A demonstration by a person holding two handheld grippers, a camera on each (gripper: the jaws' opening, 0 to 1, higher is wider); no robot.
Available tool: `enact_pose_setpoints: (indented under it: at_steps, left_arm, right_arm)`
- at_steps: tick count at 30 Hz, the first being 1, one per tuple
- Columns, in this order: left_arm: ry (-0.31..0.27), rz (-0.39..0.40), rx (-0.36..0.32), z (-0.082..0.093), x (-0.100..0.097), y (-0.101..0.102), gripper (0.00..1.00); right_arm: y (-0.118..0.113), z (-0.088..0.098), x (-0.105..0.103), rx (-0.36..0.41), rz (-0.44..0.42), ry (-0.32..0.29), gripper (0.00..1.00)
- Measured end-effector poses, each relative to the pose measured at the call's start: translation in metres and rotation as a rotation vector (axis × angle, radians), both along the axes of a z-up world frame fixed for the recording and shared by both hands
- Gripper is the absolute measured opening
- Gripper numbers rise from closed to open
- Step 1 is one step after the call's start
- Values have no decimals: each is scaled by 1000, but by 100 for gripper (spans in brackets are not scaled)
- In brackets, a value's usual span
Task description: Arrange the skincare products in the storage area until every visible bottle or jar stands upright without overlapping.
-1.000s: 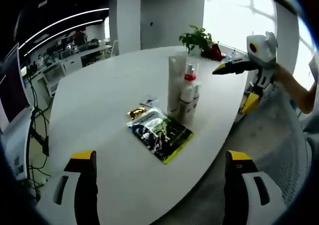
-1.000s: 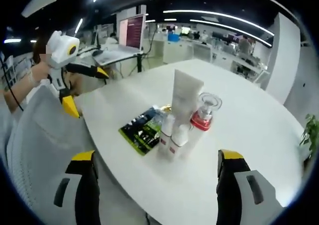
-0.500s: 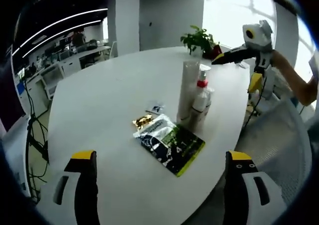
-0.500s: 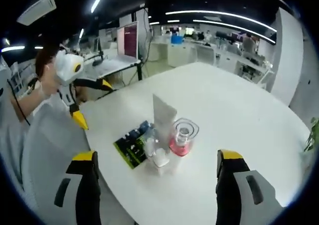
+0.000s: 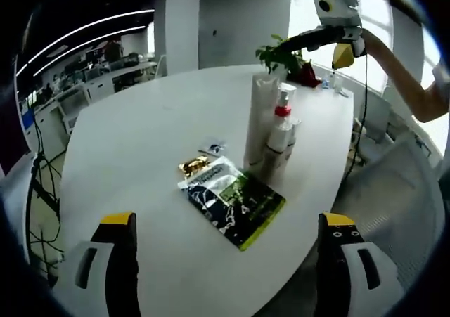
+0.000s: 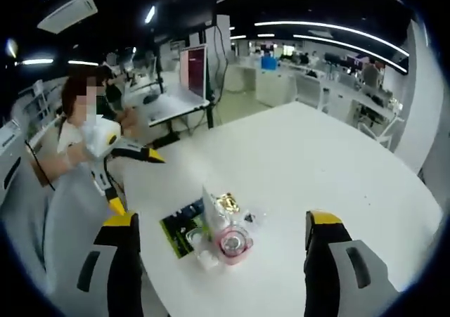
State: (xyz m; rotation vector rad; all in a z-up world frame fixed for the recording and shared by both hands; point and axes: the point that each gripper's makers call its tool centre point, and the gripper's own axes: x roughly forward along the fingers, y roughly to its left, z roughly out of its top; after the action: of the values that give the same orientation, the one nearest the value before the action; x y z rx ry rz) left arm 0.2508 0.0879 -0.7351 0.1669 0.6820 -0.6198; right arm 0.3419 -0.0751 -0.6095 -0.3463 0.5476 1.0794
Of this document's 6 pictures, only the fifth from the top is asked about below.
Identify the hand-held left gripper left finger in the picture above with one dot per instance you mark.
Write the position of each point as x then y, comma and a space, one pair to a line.
88, 275

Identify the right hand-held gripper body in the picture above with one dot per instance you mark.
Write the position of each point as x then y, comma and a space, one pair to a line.
341, 9

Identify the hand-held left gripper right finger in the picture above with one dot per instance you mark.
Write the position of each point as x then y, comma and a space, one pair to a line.
351, 278

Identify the small white skincare bottle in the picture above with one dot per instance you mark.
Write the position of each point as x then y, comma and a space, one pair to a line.
295, 137

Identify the large white skincare tube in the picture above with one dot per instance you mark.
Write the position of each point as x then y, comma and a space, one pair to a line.
260, 120

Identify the clear-capped red-collared skincare spray bottle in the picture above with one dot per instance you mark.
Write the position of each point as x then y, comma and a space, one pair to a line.
279, 134

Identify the green silver skincare sachet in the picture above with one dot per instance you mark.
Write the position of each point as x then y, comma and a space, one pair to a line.
260, 197

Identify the small blue white skincare sachet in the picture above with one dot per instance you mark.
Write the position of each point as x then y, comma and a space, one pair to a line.
212, 147

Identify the gold skincare sachet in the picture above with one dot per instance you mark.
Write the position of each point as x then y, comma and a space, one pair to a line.
193, 166

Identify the clear sanitizer bottle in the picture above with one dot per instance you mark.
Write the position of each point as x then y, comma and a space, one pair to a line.
327, 82
337, 84

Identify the red bag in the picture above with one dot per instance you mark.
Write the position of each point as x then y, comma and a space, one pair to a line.
306, 74

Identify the potted green plant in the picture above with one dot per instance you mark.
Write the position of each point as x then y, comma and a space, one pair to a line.
281, 55

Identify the white mesh office chair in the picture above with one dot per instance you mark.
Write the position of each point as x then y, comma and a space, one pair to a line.
397, 197

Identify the row of white office desks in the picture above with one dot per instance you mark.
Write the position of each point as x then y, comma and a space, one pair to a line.
119, 74

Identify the ceiling light strip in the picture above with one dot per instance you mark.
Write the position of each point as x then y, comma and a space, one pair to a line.
88, 41
91, 25

